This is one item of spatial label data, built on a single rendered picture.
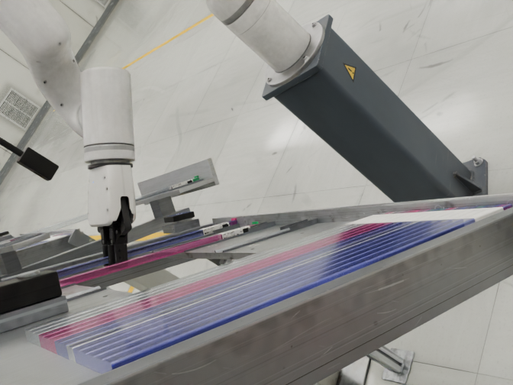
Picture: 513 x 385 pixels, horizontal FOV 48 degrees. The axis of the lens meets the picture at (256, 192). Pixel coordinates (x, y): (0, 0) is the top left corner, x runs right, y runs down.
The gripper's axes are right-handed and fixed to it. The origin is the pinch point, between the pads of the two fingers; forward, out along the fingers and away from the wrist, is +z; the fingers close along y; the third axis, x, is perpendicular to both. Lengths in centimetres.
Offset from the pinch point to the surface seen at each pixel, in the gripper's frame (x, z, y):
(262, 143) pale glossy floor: 136, -42, -131
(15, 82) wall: 183, -224, -749
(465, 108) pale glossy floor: 133, -37, -16
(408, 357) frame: 86, 35, -9
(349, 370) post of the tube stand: 81, 40, -28
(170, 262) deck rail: 14.7, 2.6, -8.1
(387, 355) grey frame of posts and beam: 79, 33, -11
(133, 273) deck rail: 6.9, 3.8, -8.1
